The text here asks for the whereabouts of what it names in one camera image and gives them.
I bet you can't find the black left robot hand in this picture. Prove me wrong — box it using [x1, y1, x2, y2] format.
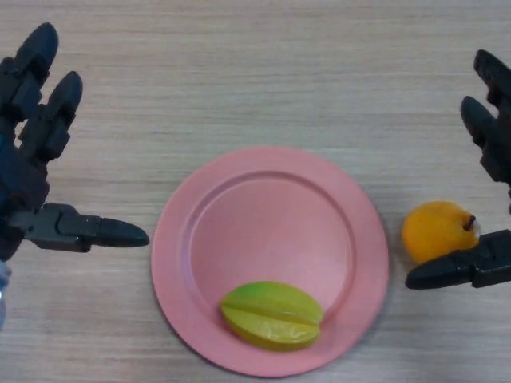
[0, 22, 151, 264]

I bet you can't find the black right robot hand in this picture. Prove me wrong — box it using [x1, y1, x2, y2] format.
[405, 49, 511, 290]

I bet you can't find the yellow green starfruit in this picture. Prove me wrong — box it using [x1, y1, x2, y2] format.
[219, 281, 323, 353]

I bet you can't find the pink round plate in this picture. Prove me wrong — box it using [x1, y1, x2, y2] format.
[150, 145, 390, 378]

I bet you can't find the orange pear with stem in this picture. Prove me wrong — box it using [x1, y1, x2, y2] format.
[401, 200, 479, 265]

